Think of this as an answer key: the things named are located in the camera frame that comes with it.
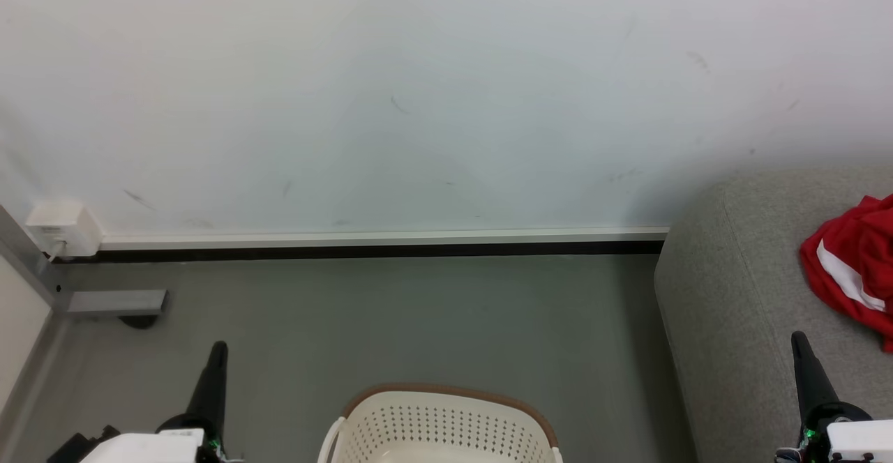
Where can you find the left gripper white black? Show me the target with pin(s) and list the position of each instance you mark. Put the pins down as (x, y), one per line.
(150, 447)

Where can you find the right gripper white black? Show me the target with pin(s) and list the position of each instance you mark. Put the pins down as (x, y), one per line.
(858, 438)

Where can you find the red and white garment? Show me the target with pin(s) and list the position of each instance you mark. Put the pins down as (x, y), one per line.
(858, 268)

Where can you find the grey fabric sofa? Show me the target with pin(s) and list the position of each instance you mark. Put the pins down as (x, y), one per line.
(746, 323)

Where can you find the black round foot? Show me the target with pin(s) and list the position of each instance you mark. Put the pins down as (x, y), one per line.
(139, 321)

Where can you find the black knobbed device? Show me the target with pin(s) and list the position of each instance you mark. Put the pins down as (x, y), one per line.
(77, 447)

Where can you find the black baseboard strip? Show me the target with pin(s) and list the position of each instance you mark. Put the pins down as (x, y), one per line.
(363, 251)

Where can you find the cream perforated laundry basket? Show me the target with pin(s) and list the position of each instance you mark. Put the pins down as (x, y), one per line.
(446, 428)

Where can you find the grey metal floor bracket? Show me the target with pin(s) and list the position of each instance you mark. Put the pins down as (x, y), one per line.
(117, 302)

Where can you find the white wall socket box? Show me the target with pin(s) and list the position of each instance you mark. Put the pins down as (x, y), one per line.
(61, 228)

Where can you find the white wall trunking strip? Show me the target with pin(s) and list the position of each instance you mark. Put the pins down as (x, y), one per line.
(384, 238)

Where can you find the grey metal frame post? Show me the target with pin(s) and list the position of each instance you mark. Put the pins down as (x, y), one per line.
(21, 257)

